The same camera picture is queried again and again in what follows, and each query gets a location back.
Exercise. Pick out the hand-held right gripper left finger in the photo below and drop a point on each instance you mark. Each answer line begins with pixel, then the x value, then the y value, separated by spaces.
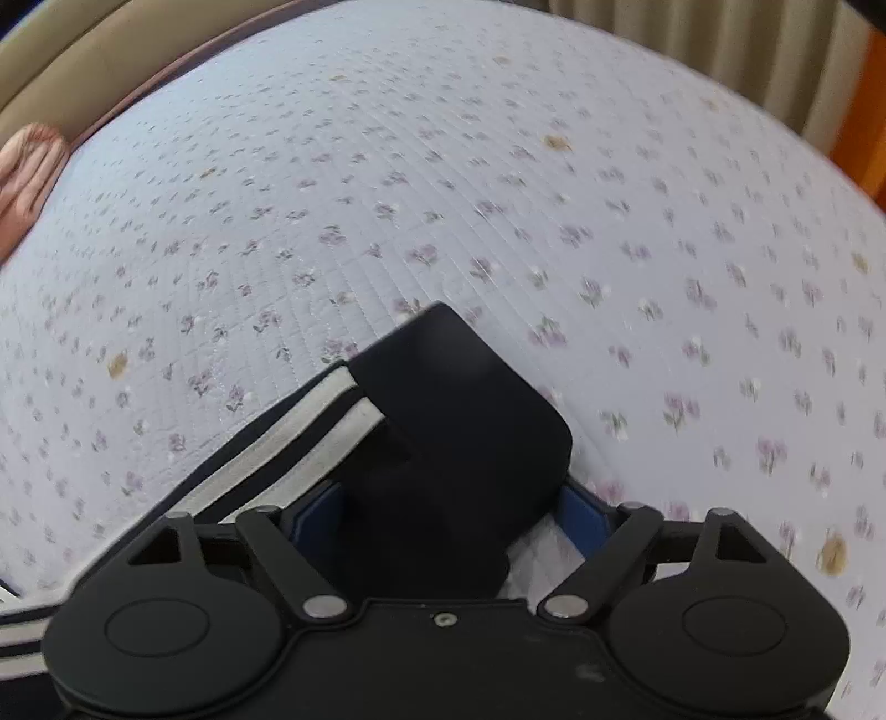
pixel 320 516

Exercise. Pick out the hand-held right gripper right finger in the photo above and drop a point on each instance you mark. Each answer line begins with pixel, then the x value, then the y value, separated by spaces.
pixel 580 516

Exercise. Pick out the navy garment with white stripes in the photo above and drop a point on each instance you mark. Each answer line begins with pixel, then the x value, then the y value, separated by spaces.
pixel 450 415

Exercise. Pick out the floral quilted bed sheet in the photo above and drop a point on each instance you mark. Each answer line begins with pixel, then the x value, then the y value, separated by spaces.
pixel 415 173

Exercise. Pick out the folded pink blanket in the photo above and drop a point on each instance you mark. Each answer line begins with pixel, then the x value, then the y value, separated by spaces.
pixel 28 180

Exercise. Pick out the orange wooden panel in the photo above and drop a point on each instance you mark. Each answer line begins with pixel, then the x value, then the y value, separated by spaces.
pixel 862 166

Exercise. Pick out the cream pleated curtain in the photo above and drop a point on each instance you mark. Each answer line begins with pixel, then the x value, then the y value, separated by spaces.
pixel 727 55

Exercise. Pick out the beige padded headboard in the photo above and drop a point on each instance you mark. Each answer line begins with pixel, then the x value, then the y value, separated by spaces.
pixel 76 62

